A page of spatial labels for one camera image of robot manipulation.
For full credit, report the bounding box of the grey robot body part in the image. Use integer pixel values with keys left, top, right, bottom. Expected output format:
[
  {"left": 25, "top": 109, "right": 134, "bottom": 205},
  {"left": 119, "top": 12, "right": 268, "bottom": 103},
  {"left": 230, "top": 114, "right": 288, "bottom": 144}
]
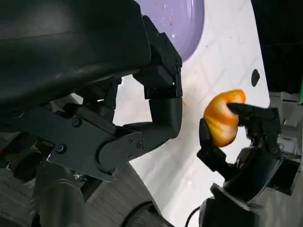
[{"left": 32, "top": 163, "right": 86, "bottom": 227}]

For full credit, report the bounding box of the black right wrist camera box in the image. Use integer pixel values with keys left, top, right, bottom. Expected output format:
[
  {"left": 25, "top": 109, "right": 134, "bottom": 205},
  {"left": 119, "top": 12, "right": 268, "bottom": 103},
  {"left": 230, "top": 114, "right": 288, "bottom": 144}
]
[{"left": 268, "top": 157, "right": 299, "bottom": 197}]

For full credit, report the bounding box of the orange white toy bread roll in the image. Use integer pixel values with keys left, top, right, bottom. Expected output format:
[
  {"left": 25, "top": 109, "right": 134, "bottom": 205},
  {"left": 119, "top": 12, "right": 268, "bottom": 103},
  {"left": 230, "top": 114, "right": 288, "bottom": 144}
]
[{"left": 204, "top": 88, "right": 247, "bottom": 148}]

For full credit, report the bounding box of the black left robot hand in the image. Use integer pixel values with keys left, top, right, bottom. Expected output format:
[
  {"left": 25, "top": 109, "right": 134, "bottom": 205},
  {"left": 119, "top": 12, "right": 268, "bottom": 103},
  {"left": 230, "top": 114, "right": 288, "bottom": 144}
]
[{"left": 0, "top": 0, "right": 184, "bottom": 183}]

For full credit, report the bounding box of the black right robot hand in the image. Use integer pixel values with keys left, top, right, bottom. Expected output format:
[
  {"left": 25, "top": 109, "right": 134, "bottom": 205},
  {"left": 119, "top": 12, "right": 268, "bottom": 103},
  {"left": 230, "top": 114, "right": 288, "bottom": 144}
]
[{"left": 196, "top": 102, "right": 285, "bottom": 202}]

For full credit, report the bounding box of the white workshop machine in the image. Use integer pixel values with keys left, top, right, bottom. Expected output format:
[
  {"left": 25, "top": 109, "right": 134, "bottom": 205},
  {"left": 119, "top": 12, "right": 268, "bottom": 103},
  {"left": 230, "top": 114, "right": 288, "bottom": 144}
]
[{"left": 269, "top": 91, "right": 303, "bottom": 154}]

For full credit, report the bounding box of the lilac plate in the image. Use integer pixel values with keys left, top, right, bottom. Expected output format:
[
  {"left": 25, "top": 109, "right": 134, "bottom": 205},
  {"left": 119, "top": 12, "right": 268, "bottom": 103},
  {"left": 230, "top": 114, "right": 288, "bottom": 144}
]
[{"left": 136, "top": 0, "right": 205, "bottom": 64}]

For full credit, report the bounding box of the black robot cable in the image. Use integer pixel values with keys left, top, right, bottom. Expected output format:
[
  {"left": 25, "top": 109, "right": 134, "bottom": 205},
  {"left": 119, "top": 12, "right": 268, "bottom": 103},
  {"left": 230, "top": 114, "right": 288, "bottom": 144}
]
[{"left": 188, "top": 205, "right": 202, "bottom": 227}]

